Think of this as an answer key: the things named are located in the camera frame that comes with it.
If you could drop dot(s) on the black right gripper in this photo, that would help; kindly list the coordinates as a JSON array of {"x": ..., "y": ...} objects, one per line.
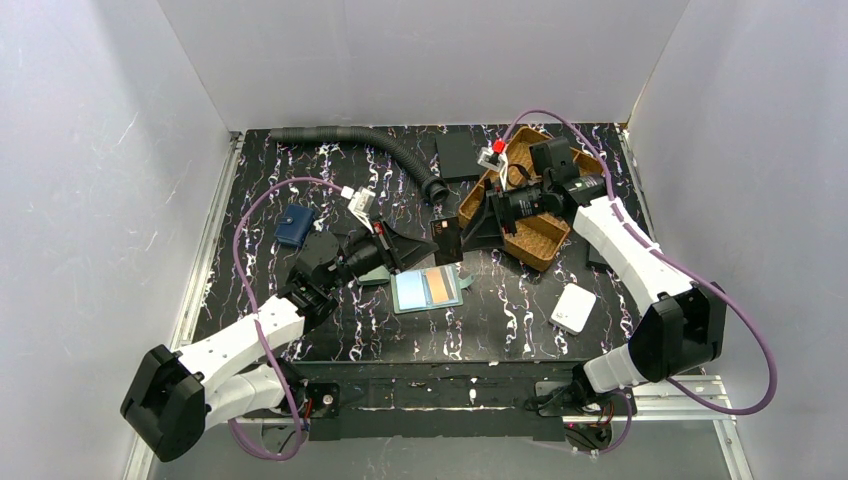
[{"x": 494, "y": 213}]

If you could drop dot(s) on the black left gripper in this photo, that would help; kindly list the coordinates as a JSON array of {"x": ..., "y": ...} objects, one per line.
[{"x": 388, "y": 245}]

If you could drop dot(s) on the mint green snap card holder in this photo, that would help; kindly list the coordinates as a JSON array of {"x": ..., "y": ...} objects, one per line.
[{"x": 409, "y": 291}]

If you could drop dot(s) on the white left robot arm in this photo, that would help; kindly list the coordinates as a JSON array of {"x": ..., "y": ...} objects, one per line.
[{"x": 175, "y": 396}]

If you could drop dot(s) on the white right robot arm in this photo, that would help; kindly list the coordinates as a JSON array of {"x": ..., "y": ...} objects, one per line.
[{"x": 682, "y": 320}]

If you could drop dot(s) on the orange card in holder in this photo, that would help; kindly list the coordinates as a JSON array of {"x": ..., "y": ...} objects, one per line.
[{"x": 441, "y": 284}]

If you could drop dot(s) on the blue leather card holder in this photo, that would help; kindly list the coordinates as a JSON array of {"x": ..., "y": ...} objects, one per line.
[{"x": 294, "y": 225}]

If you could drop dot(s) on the woven wicker divided tray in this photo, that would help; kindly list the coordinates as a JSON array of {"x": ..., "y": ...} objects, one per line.
[{"x": 537, "y": 158}]

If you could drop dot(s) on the flat black square pad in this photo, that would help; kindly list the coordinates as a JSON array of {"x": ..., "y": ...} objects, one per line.
[{"x": 457, "y": 157}]

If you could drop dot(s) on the flat black pad right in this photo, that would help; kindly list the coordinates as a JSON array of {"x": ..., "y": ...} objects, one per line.
[{"x": 594, "y": 260}]

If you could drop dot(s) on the white rectangular box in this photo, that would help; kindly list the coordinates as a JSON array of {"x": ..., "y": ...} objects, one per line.
[{"x": 573, "y": 309}]

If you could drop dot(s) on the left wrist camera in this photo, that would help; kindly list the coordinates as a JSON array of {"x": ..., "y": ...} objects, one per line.
[{"x": 359, "y": 204}]

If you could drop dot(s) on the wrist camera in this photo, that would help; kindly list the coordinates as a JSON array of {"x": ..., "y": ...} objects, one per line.
[
  {"x": 359, "y": 204},
  {"x": 495, "y": 159}
]

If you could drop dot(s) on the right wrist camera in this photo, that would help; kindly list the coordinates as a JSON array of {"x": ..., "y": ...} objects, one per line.
[{"x": 495, "y": 159}]

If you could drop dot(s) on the aluminium frame rail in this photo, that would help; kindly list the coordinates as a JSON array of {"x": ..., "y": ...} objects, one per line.
[{"x": 418, "y": 399}]

